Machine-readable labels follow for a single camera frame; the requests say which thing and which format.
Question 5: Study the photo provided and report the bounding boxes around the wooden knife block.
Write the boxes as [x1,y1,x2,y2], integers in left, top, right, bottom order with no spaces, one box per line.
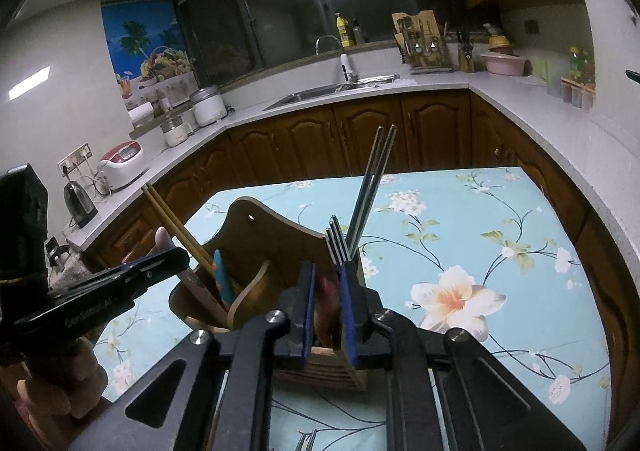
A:
[456,31,476,74]

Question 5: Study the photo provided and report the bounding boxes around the yellow container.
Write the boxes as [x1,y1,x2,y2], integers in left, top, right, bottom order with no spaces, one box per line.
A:
[482,23,513,56]

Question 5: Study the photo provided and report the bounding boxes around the green bottle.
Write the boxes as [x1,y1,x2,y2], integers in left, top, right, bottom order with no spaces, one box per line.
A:
[569,47,596,84]

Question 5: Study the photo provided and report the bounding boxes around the translucent white pitcher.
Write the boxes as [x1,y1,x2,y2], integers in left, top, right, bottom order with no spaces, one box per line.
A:
[532,58,565,98]

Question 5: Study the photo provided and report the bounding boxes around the brown wooden base cabinets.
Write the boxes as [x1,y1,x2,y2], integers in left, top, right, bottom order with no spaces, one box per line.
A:
[82,88,640,432]

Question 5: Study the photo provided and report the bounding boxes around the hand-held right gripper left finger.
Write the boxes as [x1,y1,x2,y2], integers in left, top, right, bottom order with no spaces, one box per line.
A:
[67,262,318,451]

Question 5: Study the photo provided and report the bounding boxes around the wooden kitchen utensil rack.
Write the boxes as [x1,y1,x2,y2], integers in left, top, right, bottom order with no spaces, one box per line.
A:
[391,10,453,74]

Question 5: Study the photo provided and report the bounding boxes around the steel electric kettle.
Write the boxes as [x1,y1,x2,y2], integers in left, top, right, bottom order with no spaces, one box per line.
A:
[63,181,98,229]

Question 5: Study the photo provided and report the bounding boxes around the brown wooden chopstick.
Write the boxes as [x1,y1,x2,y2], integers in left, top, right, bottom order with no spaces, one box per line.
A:
[141,186,208,272]
[148,183,217,268]

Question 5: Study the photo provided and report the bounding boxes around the metal fork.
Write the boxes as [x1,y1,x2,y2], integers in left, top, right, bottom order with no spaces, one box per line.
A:
[324,226,346,266]
[330,215,352,263]

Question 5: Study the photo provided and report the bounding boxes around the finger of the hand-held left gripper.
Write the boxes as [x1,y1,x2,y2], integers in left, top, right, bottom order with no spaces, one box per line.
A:
[122,247,191,292]

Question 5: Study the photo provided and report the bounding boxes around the wall power socket strip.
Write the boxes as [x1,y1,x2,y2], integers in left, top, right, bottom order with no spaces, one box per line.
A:
[57,143,93,176]

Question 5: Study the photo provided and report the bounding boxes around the wooden spice rack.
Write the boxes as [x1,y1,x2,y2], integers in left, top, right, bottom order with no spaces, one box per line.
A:
[560,77,597,110]

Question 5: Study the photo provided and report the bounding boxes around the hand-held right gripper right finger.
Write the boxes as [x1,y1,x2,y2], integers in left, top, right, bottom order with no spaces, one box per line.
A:
[339,261,588,451]

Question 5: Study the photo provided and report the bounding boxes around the wooden utensil holder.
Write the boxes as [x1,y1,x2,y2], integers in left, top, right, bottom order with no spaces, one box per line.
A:
[168,197,371,392]

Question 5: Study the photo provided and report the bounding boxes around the pink and white rice cooker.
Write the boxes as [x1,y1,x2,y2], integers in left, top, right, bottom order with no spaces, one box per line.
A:
[96,142,147,190]

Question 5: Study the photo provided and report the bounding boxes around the person's left hand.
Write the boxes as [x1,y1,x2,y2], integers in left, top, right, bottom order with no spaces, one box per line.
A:
[17,338,108,427]

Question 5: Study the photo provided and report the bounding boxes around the blue handled utensil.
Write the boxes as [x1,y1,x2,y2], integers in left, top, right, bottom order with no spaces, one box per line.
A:
[212,250,237,308]

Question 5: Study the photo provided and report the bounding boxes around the tropical fruit wall poster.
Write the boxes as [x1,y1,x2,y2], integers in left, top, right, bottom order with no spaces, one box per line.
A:
[102,1,196,112]

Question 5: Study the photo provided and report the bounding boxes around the pink basin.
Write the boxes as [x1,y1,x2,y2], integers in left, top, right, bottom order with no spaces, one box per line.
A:
[480,53,527,76]

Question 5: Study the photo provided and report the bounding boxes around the dark sliding window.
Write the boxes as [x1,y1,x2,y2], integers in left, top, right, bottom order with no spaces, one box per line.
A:
[177,0,451,92]

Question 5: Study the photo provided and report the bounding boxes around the small black device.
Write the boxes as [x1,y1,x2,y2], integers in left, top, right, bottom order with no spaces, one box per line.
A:
[44,237,70,272]

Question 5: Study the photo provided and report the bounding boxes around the steel kitchen sink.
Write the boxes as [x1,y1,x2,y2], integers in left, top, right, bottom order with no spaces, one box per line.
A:
[263,83,346,112]

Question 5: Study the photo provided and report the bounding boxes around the floral blue tablecloth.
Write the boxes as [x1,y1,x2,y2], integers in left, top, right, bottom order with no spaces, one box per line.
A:
[87,166,611,451]

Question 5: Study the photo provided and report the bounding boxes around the curved steel faucet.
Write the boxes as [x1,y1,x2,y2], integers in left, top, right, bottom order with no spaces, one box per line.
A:
[315,34,342,56]

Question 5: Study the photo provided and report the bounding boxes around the salmon pink handled utensil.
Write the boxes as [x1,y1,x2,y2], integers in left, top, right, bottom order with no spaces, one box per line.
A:
[314,276,343,349]

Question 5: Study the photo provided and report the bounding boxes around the pale pink handled utensil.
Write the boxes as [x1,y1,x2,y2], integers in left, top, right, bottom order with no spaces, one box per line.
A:
[154,226,230,327]

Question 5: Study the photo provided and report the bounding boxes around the small white jar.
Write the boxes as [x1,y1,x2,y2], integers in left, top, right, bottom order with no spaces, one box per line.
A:
[162,115,193,148]

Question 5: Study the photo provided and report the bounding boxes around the yellow oil bottle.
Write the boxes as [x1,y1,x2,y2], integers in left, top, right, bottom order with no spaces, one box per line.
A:
[336,13,355,48]

